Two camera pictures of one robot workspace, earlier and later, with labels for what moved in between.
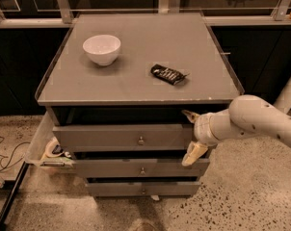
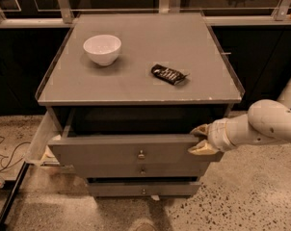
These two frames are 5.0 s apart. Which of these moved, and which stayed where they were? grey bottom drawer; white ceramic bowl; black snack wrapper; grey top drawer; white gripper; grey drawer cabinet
Moved: grey top drawer; white gripper
Stayed: white ceramic bowl; black snack wrapper; grey drawer cabinet; grey bottom drawer
